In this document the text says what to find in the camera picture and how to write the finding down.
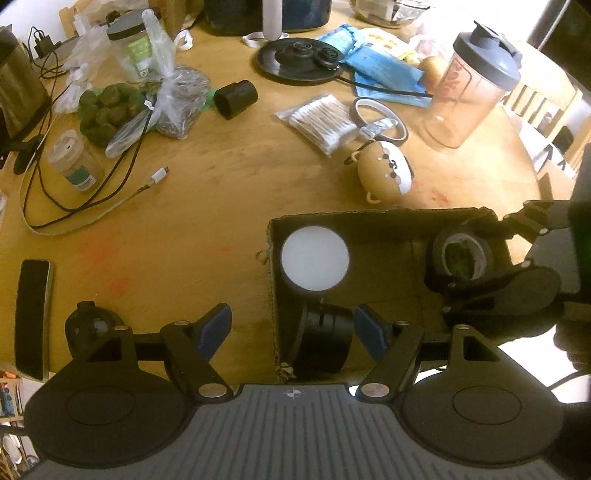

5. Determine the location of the open cardboard box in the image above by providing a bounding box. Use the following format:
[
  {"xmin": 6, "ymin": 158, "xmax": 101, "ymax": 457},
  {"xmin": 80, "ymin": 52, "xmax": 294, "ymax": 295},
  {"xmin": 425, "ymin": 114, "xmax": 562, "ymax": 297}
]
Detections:
[{"xmin": 267, "ymin": 207, "xmax": 498, "ymax": 383}]

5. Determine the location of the bag of green balls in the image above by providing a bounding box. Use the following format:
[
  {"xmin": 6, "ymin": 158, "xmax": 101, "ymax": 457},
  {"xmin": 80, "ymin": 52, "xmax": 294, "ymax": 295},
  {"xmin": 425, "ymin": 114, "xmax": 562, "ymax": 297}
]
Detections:
[{"xmin": 77, "ymin": 83, "xmax": 159, "ymax": 148}]

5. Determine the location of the wooden chair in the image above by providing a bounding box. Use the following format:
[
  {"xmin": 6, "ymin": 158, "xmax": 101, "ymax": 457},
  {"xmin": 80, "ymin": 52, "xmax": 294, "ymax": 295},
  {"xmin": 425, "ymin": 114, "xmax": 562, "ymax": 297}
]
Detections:
[{"xmin": 500, "ymin": 41, "xmax": 585, "ymax": 181}]

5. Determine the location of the black kettle power cable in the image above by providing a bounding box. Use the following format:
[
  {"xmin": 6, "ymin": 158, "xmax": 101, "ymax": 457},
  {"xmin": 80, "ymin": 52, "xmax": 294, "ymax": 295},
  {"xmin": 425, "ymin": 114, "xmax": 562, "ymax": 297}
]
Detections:
[{"xmin": 337, "ymin": 75, "xmax": 435, "ymax": 99}]

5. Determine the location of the yellow snack packet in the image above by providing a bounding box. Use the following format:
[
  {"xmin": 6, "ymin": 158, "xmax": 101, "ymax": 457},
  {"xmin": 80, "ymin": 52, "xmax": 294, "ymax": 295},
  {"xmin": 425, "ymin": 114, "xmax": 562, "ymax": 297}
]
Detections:
[{"xmin": 356, "ymin": 27, "xmax": 414, "ymax": 60}]

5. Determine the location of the bag of cotton swabs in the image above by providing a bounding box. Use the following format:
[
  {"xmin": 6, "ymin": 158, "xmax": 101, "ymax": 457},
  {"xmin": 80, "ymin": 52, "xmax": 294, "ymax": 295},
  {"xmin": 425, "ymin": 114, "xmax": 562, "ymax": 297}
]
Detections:
[{"xmin": 276, "ymin": 93, "xmax": 360, "ymax": 156}]

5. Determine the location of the shaker bottle with grey lid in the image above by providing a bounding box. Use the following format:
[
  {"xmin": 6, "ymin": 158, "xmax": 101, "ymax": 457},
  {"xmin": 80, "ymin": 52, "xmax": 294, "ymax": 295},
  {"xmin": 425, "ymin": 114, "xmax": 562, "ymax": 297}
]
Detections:
[{"xmin": 419, "ymin": 22, "xmax": 522, "ymax": 150}]

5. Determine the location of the green label jar black lid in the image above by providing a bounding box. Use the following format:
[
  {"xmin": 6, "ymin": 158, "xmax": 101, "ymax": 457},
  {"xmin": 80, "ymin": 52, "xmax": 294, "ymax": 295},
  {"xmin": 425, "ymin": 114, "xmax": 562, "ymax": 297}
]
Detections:
[{"xmin": 106, "ymin": 10, "xmax": 153, "ymax": 83}]

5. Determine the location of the black charger plug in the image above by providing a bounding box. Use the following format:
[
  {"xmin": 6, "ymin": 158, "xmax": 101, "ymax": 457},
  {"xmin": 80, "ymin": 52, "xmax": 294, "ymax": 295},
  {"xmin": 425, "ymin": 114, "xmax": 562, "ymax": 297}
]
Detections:
[{"xmin": 30, "ymin": 26, "xmax": 58, "ymax": 58}]

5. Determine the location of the black short cylinder tube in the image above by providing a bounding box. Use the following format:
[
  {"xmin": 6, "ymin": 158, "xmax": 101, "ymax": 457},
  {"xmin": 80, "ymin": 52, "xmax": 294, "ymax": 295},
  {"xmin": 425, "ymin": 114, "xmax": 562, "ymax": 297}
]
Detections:
[{"xmin": 213, "ymin": 80, "xmax": 259, "ymax": 120}]

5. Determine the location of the glass bowl with packets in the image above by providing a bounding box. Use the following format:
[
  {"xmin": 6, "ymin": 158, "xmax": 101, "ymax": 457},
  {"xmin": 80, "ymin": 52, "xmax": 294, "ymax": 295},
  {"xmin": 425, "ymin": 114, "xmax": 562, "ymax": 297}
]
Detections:
[{"xmin": 349, "ymin": 0, "xmax": 433, "ymax": 28}]

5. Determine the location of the black kettle base plate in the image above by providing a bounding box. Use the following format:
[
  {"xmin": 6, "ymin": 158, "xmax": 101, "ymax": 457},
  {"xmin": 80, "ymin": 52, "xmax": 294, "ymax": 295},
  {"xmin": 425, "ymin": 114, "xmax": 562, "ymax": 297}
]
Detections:
[{"xmin": 254, "ymin": 38, "xmax": 344, "ymax": 86}]

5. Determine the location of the black round puck device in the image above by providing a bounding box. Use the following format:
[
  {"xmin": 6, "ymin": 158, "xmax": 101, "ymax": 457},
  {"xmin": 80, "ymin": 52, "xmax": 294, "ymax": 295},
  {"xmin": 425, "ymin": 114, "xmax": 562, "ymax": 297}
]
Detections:
[{"xmin": 291, "ymin": 302, "xmax": 353, "ymax": 378}]

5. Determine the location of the yellow bear shaped pouch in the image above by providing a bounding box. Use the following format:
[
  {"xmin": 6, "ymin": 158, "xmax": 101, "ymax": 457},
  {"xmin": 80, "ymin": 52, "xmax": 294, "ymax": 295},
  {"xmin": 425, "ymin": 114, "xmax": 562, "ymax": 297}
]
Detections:
[{"xmin": 345, "ymin": 140, "xmax": 414, "ymax": 205}]

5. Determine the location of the white round disc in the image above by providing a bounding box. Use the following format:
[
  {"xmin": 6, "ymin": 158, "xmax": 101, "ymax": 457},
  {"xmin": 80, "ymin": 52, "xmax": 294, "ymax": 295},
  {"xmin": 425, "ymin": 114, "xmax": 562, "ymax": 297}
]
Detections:
[{"xmin": 280, "ymin": 226, "xmax": 349, "ymax": 293}]

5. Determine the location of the marble pattern flat stick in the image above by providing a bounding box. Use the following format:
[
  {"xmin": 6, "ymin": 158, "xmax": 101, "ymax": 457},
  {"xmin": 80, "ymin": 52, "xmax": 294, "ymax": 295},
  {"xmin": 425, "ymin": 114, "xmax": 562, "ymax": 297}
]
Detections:
[{"xmin": 359, "ymin": 117, "xmax": 398, "ymax": 140}]

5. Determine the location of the clear bag of dark seeds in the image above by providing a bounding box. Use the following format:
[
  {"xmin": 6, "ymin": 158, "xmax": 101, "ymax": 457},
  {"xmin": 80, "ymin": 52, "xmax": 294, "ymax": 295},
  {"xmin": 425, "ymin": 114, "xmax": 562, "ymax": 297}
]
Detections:
[{"xmin": 105, "ymin": 9, "xmax": 211, "ymax": 158}]

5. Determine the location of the thin brown tape ring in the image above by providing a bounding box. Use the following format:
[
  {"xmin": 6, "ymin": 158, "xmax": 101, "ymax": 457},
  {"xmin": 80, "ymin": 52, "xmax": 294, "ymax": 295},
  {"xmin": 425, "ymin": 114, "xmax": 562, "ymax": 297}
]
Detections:
[{"xmin": 352, "ymin": 97, "xmax": 410, "ymax": 147}]

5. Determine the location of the black electrical tape roll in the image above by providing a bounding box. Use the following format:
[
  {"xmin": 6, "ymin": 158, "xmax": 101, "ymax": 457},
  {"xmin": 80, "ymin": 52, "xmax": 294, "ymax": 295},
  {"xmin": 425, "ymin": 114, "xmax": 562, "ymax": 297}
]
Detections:
[{"xmin": 428, "ymin": 226, "xmax": 495, "ymax": 281}]

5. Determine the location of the black phone stand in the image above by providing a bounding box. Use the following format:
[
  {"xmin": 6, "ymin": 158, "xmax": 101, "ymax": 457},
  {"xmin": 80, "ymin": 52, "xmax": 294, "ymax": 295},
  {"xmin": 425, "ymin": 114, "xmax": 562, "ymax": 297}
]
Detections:
[{"xmin": 0, "ymin": 134, "xmax": 43, "ymax": 175}]

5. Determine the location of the crumpled white tissue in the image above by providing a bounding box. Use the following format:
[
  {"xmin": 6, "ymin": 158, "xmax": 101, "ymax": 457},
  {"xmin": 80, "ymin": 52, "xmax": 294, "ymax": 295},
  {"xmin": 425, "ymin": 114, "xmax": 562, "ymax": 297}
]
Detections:
[{"xmin": 53, "ymin": 63, "xmax": 92, "ymax": 114}]

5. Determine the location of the black smartphone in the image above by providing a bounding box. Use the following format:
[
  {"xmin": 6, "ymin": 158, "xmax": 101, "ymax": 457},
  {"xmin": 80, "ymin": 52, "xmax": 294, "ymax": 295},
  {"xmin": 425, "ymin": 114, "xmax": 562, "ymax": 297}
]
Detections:
[{"xmin": 14, "ymin": 259, "xmax": 52, "ymax": 381}]

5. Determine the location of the black air fryer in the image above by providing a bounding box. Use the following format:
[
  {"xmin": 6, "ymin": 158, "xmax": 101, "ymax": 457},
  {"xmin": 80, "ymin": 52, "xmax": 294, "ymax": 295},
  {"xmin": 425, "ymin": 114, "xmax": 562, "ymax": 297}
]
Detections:
[{"xmin": 204, "ymin": 0, "xmax": 332, "ymax": 36}]

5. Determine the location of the steel electric kettle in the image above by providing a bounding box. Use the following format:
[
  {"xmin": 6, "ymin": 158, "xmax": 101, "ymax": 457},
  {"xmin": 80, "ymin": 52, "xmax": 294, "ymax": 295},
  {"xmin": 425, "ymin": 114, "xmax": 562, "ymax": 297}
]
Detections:
[{"xmin": 0, "ymin": 27, "xmax": 50, "ymax": 145}]

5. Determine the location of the small clear cup with lid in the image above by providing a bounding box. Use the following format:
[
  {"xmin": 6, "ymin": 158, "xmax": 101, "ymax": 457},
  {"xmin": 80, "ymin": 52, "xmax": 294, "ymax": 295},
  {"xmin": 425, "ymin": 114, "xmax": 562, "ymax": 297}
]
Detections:
[{"xmin": 47, "ymin": 129, "xmax": 104, "ymax": 192}]

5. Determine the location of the potato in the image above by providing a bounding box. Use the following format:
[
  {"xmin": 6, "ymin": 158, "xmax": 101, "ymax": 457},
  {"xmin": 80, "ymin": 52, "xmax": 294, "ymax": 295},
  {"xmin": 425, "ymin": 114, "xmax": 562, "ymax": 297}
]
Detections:
[{"xmin": 418, "ymin": 56, "xmax": 447, "ymax": 90}]

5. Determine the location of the clear plastic bag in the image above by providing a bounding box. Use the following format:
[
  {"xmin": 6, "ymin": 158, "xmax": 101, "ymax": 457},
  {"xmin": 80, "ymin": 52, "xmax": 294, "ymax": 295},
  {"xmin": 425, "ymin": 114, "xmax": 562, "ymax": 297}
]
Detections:
[{"xmin": 63, "ymin": 10, "xmax": 111, "ymax": 71}]

